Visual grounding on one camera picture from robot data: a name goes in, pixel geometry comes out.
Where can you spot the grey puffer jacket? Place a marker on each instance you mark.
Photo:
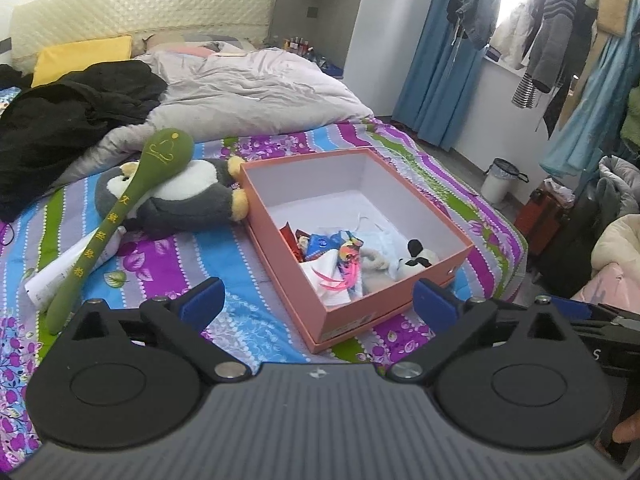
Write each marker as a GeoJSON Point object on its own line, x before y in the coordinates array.
{"type": "Point", "coordinates": [620, 175]}

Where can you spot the red snack packet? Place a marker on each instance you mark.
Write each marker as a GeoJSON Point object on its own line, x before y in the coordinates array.
{"type": "Point", "coordinates": [291, 240]}

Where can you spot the white tube bottle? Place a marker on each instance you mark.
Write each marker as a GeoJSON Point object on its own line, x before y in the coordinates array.
{"type": "Point", "coordinates": [47, 285]}

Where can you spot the grey wardrobe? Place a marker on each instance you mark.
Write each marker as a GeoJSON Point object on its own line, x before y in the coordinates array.
{"type": "Point", "coordinates": [390, 20]}

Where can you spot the cream puffer jacket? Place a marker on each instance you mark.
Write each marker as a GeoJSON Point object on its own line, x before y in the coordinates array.
{"type": "Point", "coordinates": [620, 245]}

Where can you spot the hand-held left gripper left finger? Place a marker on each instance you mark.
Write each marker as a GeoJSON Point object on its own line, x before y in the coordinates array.
{"type": "Point", "coordinates": [202, 302]}

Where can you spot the pale blue face mask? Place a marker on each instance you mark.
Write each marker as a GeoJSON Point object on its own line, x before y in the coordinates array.
{"type": "Point", "coordinates": [382, 237]}

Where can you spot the pale grey quilt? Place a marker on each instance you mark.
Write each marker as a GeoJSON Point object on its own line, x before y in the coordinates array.
{"type": "Point", "coordinates": [260, 90]}

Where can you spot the grey penguin plush toy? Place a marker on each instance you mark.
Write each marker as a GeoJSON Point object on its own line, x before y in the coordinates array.
{"type": "Point", "coordinates": [200, 205]}

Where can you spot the floral striped bedsheet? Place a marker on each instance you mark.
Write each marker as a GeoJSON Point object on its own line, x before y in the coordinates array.
{"type": "Point", "coordinates": [175, 260]}

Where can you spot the white hanging garment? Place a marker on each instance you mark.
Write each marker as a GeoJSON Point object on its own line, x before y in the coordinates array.
{"type": "Point", "coordinates": [515, 35]}

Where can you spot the denim hanging jacket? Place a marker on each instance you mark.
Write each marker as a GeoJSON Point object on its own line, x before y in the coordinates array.
{"type": "Point", "coordinates": [480, 0]}

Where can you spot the person's right hand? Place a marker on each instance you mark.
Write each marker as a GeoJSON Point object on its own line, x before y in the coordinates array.
{"type": "Point", "coordinates": [629, 427]}

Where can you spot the blue tissue packet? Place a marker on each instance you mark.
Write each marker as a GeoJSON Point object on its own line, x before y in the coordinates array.
{"type": "Point", "coordinates": [320, 245]}

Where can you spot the light blue hanging garment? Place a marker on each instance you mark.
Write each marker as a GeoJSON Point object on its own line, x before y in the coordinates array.
{"type": "Point", "coordinates": [595, 110]}

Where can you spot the white waffle cloth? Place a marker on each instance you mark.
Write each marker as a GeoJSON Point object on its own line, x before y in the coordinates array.
{"type": "Point", "coordinates": [320, 270]}

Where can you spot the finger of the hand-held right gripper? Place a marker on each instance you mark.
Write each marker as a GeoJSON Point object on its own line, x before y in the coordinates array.
{"type": "Point", "coordinates": [575, 309]}
{"type": "Point", "coordinates": [620, 355]}

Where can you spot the green plush massage stick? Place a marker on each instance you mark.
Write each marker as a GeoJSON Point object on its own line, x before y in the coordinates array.
{"type": "Point", "coordinates": [165, 152]}

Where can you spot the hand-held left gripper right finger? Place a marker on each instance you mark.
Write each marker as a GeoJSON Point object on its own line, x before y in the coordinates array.
{"type": "Point", "coordinates": [435, 302]}

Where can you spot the white trash bin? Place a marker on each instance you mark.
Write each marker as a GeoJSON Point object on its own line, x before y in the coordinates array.
{"type": "Point", "coordinates": [497, 185]}

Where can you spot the black clothing pile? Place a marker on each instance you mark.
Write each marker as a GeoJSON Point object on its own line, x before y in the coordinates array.
{"type": "Point", "coordinates": [65, 120]}

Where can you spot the yellow pillow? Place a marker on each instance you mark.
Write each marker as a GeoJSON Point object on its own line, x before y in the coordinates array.
{"type": "Point", "coordinates": [80, 57]}

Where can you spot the green hanging garment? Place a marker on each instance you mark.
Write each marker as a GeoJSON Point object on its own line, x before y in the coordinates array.
{"type": "Point", "coordinates": [632, 115]}

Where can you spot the orange cardboard box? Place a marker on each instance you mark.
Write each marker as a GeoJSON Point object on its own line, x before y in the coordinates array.
{"type": "Point", "coordinates": [280, 240]}

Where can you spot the pink feather tassel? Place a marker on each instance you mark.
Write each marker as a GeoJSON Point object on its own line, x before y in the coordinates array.
{"type": "Point", "coordinates": [345, 280]}

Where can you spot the group of cosmetic bottles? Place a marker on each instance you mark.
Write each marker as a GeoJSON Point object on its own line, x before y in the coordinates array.
{"type": "Point", "coordinates": [297, 45]}

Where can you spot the dark hanging jacket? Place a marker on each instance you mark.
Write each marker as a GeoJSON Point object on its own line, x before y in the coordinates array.
{"type": "Point", "coordinates": [555, 35]}

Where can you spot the black bag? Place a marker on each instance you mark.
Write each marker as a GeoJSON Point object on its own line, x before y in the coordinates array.
{"type": "Point", "coordinates": [575, 260]}

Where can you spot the pink pillow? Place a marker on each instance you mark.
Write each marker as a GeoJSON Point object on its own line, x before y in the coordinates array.
{"type": "Point", "coordinates": [200, 50]}

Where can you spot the blue curtain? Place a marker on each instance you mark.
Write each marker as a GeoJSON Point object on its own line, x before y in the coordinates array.
{"type": "Point", "coordinates": [430, 85]}

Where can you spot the red suitcase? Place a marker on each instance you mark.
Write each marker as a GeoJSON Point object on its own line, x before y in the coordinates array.
{"type": "Point", "coordinates": [540, 220]}

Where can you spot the striped hanging garment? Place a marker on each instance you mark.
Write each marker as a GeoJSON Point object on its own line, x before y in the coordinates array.
{"type": "Point", "coordinates": [526, 91]}

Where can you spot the pink garment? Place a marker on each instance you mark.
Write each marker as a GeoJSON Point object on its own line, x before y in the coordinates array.
{"type": "Point", "coordinates": [615, 290]}

